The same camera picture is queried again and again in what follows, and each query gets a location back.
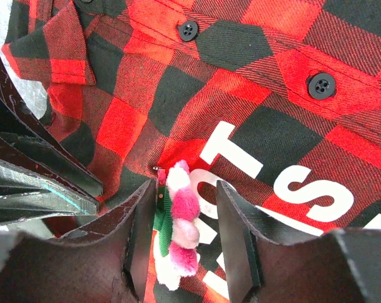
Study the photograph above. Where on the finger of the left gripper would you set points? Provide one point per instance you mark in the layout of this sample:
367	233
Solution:
44	155
26	195

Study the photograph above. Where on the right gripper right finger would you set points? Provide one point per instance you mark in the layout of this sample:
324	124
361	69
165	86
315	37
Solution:
269	261

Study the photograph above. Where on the red black plaid shirt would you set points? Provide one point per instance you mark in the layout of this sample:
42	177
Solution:
281	99

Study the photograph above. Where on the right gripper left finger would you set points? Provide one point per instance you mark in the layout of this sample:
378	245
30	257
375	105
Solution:
105	260

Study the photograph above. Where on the pink flower pom-pom brooch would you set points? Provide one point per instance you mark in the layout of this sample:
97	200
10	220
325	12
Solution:
177	237

